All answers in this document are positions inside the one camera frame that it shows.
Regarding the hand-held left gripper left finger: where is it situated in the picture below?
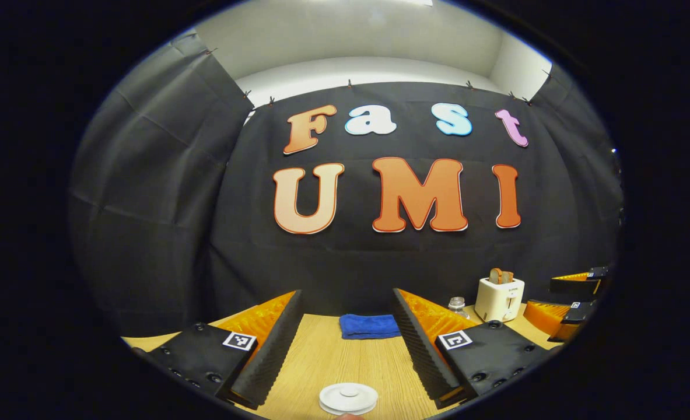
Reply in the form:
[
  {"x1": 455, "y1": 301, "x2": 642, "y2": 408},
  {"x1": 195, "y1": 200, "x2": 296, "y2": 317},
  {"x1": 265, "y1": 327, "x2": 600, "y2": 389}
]
[{"x1": 146, "y1": 290, "x2": 304, "y2": 410}]

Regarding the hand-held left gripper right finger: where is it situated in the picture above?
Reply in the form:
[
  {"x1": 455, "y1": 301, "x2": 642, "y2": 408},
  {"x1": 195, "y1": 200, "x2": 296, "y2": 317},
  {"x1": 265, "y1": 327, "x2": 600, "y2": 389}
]
[{"x1": 393, "y1": 288, "x2": 552, "y2": 409}]

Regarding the white teacup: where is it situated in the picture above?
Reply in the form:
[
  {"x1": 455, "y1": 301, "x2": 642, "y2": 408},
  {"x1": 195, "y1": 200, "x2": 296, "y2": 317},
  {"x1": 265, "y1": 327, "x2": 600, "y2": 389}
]
[{"x1": 319, "y1": 382, "x2": 379, "y2": 416}]

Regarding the white toaster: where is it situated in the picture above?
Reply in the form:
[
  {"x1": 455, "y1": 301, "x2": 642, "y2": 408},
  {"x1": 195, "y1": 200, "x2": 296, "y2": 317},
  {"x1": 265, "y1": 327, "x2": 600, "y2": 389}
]
[{"x1": 474, "y1": 277, "x2": 526, "y2": 323}]

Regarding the blue folded towel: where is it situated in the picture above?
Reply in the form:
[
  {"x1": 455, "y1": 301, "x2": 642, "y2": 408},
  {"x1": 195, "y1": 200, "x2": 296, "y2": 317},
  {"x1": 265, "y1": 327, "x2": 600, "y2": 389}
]
[{"x1": 339, "y1": 314, "x2": 402, "y2": 340}]

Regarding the black backdrop cloth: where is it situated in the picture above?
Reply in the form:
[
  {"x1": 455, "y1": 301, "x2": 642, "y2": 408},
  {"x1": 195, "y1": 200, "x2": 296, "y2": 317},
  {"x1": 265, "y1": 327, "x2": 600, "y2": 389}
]
[{"x1": 69, "y1": 32, "x2": 624, "y2": 339}]

